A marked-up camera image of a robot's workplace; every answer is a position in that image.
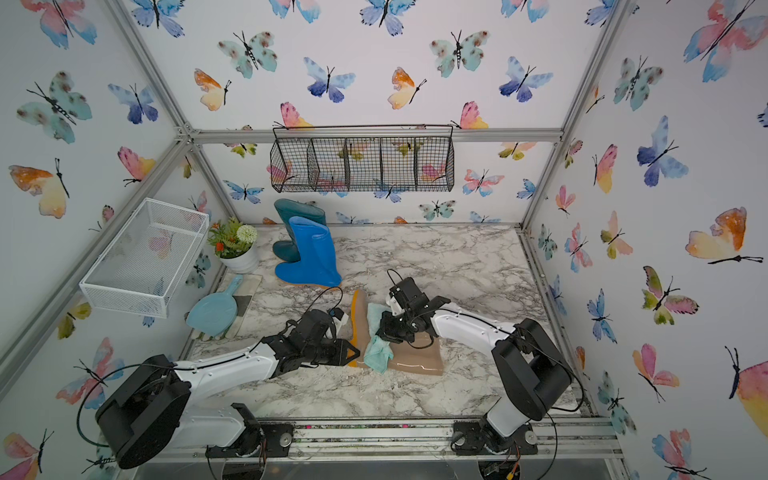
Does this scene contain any white mesh wall basket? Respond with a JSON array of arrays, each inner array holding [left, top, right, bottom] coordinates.
[[79, 198, 209, 318]]

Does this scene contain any teal green rubber boot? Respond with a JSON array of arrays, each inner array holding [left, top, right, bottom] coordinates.
[[271, 198, 328, 264]]

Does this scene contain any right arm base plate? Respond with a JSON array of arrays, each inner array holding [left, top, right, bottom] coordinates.
[[449, 420, 538, 456]]

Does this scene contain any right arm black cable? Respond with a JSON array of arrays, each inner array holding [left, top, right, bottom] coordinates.
[[385, 268, 586, 480]]

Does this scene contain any beige rubber boot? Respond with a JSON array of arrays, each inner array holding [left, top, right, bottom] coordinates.
[[349, 290, 444, 376]]

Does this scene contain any black wire wall basket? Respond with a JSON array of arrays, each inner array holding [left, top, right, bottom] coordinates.
[[268, 124, 455, 194]]

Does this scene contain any aluminium front rail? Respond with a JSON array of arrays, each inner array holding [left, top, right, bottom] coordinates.
[[122, 417, 624, 468]]

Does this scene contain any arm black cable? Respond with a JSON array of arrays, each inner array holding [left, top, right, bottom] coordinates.
[[75, 285, 346, 450], [385, 268, 586, 480]]

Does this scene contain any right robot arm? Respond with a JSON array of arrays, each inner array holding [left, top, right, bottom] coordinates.
[[377, 277, 574, 438]]

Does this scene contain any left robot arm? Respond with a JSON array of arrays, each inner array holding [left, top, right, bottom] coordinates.
[[95, 309, 360, 470]]

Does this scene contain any mint green fluffy cloth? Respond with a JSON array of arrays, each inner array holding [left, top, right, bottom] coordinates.
[[363, 303, 394, 374]]

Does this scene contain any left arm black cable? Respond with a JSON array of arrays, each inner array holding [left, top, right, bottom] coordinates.
[[75, 285, 346, 450]]

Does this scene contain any blue rubber boot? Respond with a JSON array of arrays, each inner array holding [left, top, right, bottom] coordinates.
[[275, 216, 342, 287]]

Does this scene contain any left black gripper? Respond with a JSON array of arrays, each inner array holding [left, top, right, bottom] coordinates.
[[303, 339, 362, 367]]

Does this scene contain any potted plant white pot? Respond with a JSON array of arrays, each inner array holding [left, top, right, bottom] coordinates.
[[208, 217, 259, 274]]

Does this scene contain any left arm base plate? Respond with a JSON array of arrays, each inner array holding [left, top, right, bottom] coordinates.
[[205, 422, 295, 461]]

